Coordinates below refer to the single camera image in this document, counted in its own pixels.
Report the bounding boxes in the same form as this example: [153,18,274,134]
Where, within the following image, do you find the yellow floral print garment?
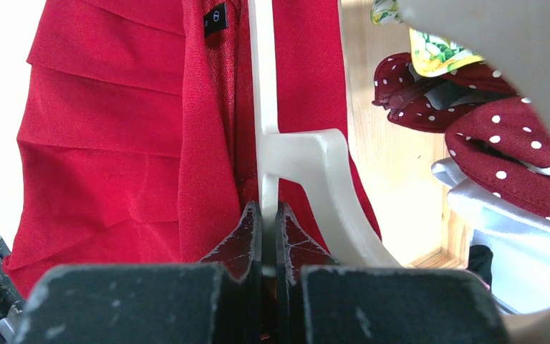
[370,0,483,77]

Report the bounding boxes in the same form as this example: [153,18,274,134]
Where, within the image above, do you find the dark red polka-dot garment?
[374,52,550,220]

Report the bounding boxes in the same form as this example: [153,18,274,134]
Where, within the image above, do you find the red skirt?
[2,0,382,300]

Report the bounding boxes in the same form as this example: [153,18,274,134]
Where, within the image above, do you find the black garment with flower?
[467,244,493,289]

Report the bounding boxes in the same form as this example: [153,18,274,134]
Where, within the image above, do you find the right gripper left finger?
[200,201,262,343]

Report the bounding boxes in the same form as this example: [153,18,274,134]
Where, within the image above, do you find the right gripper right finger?
[275,202,338,343]

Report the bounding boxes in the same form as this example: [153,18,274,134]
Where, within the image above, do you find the cream plastic hanger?
[248,1,401,276]

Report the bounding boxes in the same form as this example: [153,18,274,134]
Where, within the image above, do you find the wooden clothes rack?
[340,1,472,269]

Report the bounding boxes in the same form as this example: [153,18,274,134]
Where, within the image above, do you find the white garment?
[431,158,550,313]

